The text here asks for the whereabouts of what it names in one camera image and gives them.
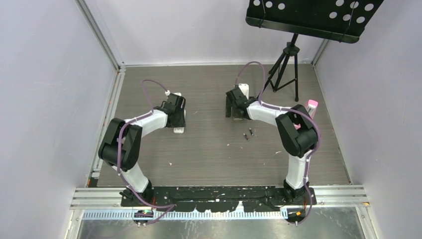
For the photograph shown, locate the white remote face down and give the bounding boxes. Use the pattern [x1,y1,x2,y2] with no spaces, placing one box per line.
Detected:
[173,110,186,134]

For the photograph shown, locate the white remote with buttons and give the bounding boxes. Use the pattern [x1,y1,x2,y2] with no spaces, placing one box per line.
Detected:
[232,114,249,120]

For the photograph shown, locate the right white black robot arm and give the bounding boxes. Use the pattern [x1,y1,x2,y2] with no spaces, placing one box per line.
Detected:
[225,86,320,205]

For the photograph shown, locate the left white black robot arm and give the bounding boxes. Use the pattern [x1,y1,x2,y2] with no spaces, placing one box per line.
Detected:
[98,92,186,206]

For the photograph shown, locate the pink box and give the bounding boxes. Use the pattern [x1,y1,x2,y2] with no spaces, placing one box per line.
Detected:
[305,100,318,119]

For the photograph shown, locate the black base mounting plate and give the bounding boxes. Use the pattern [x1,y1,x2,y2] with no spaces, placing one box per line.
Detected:
[119,186,317,213]

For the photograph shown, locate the black music stand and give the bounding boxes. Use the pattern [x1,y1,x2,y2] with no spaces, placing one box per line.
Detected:
[245,0,382,101]

